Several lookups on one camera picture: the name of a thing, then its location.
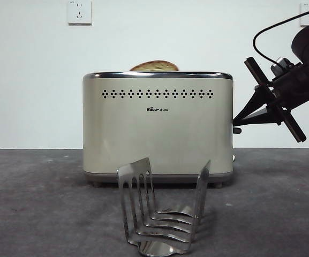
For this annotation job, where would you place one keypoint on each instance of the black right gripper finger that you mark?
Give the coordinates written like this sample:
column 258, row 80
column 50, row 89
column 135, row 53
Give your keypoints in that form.
column 264, row 115
column 256, row 104

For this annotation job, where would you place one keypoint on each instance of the grey toaster lever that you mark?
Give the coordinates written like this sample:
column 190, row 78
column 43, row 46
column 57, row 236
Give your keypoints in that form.
column 237, row 130

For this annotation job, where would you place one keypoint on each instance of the brown-crusted bread slice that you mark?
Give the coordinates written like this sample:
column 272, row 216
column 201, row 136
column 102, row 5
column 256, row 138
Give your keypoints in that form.
column 154, row 66

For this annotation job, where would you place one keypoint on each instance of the cream two-slot toaster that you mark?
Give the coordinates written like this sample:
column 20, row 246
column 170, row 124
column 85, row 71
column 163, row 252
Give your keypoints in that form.
column 132, row 134

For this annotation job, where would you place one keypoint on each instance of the stainless steel bread rack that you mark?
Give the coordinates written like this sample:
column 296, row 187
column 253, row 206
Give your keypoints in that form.
column 132, row 174

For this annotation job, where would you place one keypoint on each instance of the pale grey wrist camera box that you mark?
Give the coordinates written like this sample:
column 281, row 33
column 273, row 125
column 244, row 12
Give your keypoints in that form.
column 280, row 64

